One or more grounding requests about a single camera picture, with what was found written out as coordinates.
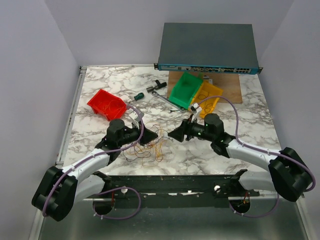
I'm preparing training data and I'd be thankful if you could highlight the yellow cable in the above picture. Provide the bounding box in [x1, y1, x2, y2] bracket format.
[134, 139, 168, 162]

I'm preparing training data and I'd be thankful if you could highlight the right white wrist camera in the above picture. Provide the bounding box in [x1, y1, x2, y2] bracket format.
[189, 102, 203, 123]

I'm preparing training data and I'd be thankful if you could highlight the red plastic bin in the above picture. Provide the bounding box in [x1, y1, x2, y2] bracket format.
[87, 89, 127, 121]

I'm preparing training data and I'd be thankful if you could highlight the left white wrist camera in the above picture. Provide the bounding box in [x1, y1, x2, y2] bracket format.
[129, 108, 144, 128]

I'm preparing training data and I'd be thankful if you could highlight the green plastic bin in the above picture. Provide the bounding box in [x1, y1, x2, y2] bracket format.
[169, 72, 203, 109]

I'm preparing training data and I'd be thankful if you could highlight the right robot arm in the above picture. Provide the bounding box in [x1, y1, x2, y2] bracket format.
[168, 113, 312, 202]

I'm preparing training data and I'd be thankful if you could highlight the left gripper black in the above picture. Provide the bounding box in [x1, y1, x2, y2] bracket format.
[118, 120, 158, 147]

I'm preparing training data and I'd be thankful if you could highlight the black T-handle tool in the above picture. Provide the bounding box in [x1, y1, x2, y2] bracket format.
[146, 79, 167, 93]

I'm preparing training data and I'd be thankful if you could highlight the green handled screwdriver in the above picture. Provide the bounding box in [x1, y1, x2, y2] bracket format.
[130, 92, 145, 102]

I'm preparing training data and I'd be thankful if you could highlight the wooden board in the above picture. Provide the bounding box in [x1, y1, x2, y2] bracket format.
[167, 71, 243, 104]

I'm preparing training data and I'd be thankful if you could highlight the yellow plastic bin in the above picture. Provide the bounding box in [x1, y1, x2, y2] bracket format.
[190, 80, 223, 118]

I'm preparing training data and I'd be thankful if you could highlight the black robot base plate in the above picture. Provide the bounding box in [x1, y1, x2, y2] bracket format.
[89, 169, 260, 213]

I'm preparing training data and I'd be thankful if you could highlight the aluminium frame rail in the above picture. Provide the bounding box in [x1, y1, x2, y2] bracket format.
[29, 194, 317, 240]

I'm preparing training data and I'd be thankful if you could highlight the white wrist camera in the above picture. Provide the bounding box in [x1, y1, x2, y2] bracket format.
[129, 108, 144, 128]
[189, 102, 203, 123]

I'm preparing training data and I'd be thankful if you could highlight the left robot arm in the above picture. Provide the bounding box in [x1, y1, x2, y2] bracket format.
[31, 119, 158, 222]

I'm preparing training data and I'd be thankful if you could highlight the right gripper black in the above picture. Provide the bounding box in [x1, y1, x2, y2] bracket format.
[168, 114, 215, 143]

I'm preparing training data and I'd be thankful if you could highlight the orange cable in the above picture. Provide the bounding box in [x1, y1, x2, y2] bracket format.
[99, 98, 171, 168]

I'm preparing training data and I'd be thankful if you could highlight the blue network switch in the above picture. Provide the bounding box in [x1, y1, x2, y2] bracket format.
[153, 22, 263, 75]

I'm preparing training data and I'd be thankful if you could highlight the small silver wrench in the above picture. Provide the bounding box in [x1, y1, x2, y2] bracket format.
[168, 109, 181, 114]

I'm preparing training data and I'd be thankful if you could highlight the silver ratchet wrench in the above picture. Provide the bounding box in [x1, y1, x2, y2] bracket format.
[151, 91, 186, 112]

